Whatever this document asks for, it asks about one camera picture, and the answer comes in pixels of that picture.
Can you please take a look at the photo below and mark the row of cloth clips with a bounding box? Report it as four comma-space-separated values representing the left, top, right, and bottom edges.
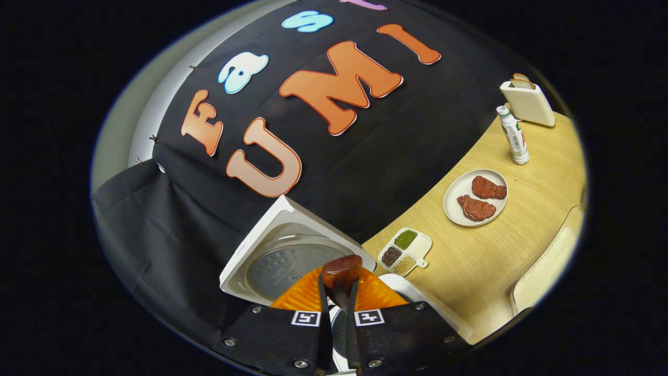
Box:
135, 63, 201, 167

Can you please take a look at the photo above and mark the white round plate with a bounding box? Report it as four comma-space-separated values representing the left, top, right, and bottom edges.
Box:
443, 169, 509, 228

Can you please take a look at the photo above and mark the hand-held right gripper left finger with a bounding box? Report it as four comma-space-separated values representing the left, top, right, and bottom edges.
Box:
210, 267, 333, 376

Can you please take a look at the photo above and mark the white rice cooker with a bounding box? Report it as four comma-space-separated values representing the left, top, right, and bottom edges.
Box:
219, 195, 474, 375

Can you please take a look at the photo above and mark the brown wooden spoon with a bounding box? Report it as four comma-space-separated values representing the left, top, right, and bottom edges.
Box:
321, 255, 363, 310

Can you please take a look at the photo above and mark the black backdrop cloth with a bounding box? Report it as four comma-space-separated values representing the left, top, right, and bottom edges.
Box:
91, 0, 554, 345

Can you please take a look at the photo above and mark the white toaster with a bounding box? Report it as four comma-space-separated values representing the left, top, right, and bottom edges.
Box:
500, 78, 556, 127

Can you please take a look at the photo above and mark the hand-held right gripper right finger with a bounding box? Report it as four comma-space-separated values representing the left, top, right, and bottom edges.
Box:
345, 267, 474, 376

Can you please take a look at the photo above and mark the white divided grain dish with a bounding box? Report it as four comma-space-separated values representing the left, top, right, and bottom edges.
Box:
377, 227, 434, 277

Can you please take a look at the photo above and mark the white bottle with green label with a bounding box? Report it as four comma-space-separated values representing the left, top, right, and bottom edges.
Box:
496, 105, 531, 166

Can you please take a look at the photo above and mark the red meat piece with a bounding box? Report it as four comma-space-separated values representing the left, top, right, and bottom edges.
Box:
471, 175, 508, 200
457, 194, 497, 222

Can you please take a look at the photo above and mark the cream rice container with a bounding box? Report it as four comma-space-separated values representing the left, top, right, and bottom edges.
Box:
510, 205, 585, 315

